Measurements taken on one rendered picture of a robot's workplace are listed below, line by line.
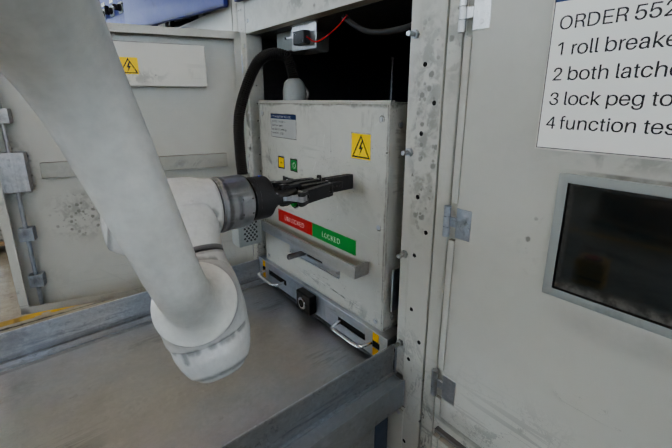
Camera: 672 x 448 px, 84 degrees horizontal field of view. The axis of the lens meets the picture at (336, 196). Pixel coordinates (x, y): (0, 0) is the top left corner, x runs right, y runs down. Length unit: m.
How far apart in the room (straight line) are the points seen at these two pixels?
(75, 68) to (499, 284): 0.54
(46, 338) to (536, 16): 1.12
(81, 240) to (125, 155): 0.95
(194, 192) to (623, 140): 0.53
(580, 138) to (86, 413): 0.90
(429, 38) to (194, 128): 0.75
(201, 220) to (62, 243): 0.75
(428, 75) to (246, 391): 0.67
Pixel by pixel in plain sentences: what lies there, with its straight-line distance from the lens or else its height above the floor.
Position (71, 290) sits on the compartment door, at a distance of 1.32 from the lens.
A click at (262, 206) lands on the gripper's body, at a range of 0.63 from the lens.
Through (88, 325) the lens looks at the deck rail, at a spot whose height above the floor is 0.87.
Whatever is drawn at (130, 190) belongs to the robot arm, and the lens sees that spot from 0.33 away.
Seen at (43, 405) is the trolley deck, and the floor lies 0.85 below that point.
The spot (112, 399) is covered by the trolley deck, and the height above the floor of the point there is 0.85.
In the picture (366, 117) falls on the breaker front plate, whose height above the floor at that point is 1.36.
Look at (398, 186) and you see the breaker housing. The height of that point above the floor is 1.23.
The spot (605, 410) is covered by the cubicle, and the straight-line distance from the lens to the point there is 0.62.
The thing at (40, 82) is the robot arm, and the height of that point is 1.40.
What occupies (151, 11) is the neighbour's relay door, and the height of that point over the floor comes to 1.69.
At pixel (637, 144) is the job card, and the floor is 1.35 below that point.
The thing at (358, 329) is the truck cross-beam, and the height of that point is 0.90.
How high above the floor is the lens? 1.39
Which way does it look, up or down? 14 degrees down
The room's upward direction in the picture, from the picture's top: straight up
